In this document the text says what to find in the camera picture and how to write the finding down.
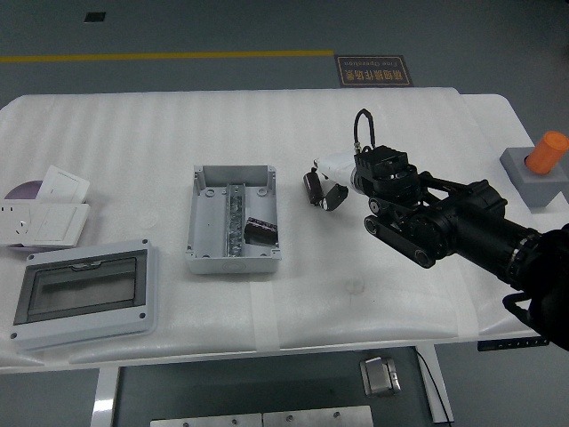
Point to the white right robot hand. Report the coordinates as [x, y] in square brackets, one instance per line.
[340, 166]

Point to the black cylindrical battery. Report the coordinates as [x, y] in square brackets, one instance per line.
[261, 231]
[312, 189]

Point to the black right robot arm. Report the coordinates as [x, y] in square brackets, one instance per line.
[391, 173]

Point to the open grey junction box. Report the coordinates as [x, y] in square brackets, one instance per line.
[209, 222]

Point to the white foam mat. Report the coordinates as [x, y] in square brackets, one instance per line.
[355, 133]

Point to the black floor sign orange text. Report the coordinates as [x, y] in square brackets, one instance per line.
[373, 71]

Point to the grey block holder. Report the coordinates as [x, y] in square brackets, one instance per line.
[533, 187]

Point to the orange cylinder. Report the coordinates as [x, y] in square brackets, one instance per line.
[547, 153]

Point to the silver metal pedal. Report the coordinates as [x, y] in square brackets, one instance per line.
[378, 378]

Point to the black table control panel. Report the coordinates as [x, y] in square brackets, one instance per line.
[502, 344]

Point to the white table leg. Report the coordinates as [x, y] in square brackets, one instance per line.
[438, 387]
[104, 400]

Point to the black square floor hatch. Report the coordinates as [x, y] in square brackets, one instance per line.
[95, 17]

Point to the grey metal plate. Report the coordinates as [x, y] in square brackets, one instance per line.
[204, 421]

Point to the purple disc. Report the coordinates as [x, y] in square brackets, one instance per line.
[24, 191]

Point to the perforated metal mounting rail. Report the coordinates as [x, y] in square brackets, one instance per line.
[235, 209]

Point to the white tilted switch panel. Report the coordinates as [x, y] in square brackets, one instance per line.
[62, 184]

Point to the white flat switch panel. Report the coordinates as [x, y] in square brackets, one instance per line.
[58, 224]

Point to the grey enclosure with tinted window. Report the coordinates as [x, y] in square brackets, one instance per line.
[89, 331]

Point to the white wall socket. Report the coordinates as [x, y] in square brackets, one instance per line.
[13, 222]

